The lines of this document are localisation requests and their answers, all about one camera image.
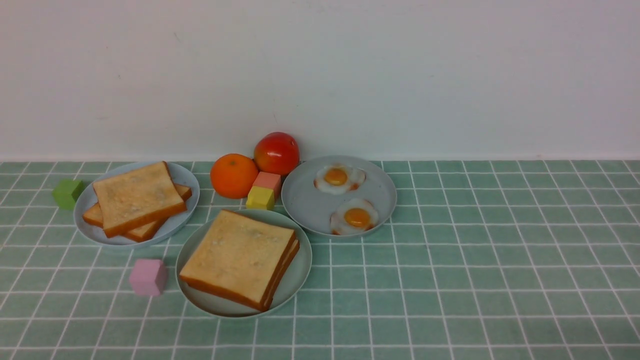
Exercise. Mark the orange fruit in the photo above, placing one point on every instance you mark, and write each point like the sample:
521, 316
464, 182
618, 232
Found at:
232, 175

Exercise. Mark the grey plate with bread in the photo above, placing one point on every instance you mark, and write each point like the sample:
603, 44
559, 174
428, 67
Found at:
181, 176

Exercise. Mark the back fried egg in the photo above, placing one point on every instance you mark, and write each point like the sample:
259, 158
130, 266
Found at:
339, 179

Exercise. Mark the pink cube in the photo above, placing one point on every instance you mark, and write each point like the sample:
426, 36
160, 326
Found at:
148, 277

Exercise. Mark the yellow cube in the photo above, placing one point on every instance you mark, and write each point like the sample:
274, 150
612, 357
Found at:
261, 198

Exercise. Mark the green cube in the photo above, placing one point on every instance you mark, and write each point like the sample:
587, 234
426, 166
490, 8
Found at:
67, 192

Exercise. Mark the pink-orange cube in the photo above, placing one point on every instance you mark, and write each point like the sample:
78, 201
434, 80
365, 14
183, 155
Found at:
270, 181

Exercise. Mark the fried egg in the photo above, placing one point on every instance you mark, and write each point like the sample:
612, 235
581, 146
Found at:
356, 216
339, 179

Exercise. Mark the grey plate with eggs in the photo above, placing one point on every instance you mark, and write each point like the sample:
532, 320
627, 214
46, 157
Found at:
312, 209

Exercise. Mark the front fried egg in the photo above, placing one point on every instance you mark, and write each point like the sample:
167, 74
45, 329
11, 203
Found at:
356, 216

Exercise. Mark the red apple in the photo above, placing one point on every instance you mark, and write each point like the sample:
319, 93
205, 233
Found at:
277, 153

